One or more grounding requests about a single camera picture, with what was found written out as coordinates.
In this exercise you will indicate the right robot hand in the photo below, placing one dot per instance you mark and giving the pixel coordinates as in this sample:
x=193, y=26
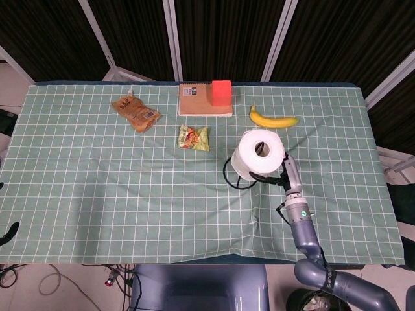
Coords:
x=291, y=175

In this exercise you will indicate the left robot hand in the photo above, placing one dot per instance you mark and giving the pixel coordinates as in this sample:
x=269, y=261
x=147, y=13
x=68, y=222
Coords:
x=13, y=228

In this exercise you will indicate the white toilet paper roll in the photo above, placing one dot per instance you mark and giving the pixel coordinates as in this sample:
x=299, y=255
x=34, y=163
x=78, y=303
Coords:
x=249, y=158

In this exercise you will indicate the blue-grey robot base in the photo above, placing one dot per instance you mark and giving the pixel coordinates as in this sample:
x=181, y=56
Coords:
x=201, y=288

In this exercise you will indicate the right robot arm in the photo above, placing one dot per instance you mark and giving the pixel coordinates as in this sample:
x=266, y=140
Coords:
x=303, y=233

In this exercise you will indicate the yellow banana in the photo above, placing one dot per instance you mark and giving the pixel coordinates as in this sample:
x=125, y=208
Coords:
x=272, y=121

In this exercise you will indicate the green checked tablecloth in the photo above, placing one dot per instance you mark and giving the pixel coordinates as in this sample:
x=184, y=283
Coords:
x=97, y=194

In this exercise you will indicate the green snack packet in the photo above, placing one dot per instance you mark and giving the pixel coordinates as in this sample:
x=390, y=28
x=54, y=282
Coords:
x=193, y=139

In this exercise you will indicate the black floor device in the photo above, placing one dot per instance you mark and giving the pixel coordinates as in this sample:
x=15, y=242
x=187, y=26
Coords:
x=6, y=121

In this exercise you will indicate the red cube block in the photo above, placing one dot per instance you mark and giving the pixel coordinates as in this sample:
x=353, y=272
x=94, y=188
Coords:
x=222, y=92

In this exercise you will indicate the power strip with red light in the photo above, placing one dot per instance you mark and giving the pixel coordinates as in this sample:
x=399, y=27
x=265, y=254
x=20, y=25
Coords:
x=111, y=278

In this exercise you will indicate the black fabric seat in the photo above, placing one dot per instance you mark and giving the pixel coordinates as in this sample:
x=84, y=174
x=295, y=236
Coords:
x=405, y=204

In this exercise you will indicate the brown kraft spiral notebook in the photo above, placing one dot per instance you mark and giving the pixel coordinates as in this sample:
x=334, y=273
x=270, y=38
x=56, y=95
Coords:
x=197, y=102

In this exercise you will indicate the black waste bin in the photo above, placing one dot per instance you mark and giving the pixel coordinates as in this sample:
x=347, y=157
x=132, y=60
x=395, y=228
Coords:
x=308, y=303

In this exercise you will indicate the brown snack packet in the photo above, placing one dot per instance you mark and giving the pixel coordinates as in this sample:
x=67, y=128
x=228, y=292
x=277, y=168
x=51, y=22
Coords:
x=137, y=111

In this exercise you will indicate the white metal frame foot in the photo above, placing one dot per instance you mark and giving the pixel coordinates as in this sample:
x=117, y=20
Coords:
x=397, y=162

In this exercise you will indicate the white partition frame post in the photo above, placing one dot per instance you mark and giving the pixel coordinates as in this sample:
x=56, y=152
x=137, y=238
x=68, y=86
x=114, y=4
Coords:
x=172, y=32
x=389, y=81
x=97, y=32
x=16, y=63
x=280, y=32

